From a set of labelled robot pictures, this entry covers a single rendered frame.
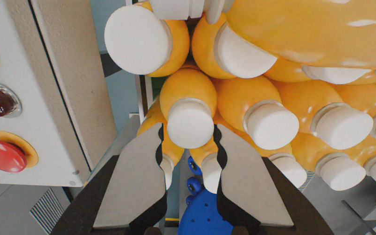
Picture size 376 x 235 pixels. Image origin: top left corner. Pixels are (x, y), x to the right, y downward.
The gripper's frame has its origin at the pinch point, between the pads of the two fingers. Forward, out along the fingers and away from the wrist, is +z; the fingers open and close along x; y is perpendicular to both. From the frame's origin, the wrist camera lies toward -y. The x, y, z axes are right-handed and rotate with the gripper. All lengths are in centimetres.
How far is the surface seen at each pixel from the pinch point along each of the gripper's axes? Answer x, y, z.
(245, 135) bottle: 8.0, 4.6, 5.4
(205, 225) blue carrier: 4.4, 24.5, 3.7
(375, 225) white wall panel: 333, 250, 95
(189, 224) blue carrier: 1.2, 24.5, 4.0
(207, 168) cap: 2.1, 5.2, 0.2
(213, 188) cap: 2.8, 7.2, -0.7
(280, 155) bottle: 10.5, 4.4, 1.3
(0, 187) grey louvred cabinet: -147, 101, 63
